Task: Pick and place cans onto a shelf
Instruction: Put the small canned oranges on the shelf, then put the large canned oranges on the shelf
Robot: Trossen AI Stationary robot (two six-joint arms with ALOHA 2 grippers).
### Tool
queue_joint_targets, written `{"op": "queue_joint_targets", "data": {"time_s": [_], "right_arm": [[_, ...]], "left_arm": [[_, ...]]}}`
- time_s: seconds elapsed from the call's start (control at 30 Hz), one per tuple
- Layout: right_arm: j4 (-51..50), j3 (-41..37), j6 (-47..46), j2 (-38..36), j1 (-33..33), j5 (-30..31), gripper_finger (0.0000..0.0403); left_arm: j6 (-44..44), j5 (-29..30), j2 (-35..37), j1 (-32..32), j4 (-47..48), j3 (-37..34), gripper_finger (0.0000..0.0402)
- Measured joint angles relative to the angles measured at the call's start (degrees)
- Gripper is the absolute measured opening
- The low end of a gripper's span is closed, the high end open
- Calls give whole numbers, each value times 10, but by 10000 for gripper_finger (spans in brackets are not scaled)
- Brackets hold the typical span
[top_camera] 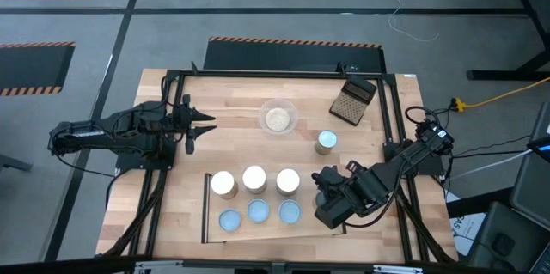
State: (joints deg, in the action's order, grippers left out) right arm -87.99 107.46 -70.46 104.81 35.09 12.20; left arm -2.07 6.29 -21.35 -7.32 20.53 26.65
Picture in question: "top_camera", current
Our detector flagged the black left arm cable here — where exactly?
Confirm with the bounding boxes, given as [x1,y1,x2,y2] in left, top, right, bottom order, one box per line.
[159,75,181,110]

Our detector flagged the oranges green label can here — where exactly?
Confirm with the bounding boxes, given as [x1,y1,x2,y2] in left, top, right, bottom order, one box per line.
[314,129,339,156]

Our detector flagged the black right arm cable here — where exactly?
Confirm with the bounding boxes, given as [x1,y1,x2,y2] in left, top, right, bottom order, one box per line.
[343,160,409,228]

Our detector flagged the black desk frame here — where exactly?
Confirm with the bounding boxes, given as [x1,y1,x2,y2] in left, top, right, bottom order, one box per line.
[431,0,550,82]

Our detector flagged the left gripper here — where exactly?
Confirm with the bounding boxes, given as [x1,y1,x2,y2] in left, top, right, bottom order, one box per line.
[169,94,217,155]

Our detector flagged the thick white cable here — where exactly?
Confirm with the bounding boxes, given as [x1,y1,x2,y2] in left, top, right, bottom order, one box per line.
[449,148,534,180]

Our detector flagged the metal box grater black handle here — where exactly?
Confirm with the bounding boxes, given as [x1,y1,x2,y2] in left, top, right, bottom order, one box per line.
[328,74,378,127]

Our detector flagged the black aluminium table frame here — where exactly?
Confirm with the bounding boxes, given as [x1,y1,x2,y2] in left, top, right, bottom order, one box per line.
[96,61,459,274]

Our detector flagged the dark floor stand leg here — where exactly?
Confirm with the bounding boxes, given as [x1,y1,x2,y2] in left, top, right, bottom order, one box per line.
[0,153,34,172]

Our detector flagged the grey equipment case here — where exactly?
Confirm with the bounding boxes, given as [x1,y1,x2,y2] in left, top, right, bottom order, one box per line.
[509,101,550,232]
[466,200,550,274]

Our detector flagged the thin white cable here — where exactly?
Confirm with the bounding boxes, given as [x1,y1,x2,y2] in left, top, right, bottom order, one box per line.
[364,0,440,44]

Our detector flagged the black hazard-striped floor mat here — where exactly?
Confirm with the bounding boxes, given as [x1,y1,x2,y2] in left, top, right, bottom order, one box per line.
[0,41,77,97]
[202,36,387,74]

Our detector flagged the heap of white rice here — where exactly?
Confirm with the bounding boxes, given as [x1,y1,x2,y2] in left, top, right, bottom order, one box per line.
[265,107,291,132]

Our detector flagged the cherries blue label can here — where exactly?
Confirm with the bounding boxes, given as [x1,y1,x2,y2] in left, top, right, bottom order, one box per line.
[275,167,302,198]

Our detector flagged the short green label can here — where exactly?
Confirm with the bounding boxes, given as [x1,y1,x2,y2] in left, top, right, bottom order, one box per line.
[218,208,243,233]

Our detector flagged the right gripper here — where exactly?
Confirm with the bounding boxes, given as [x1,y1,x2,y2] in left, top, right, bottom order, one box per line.
[311,164,367,231]

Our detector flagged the translucent white plastic bowl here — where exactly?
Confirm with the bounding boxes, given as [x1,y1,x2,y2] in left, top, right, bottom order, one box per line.
[258,98,300,137]

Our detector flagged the mixed fruit white red can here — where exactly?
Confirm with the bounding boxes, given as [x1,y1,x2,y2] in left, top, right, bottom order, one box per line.
[210,170,239,201]

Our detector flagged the small yellow label can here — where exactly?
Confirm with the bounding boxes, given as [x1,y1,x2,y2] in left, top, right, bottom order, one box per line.
[246,198,271,224]

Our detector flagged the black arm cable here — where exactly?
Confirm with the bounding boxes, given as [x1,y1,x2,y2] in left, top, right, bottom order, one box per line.
[343,160,409,228]
[159,75,181,110]

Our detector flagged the yellow extension cable with plug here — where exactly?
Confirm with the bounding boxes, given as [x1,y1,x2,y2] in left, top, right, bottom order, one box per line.
[454,76,550,112]

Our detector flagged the white printed paper sheet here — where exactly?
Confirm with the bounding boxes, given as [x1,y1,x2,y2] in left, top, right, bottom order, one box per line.
[446,213,486,258]

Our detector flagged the peaches label tall can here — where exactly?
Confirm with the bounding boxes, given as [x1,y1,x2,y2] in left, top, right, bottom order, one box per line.
[241,165,268,195]

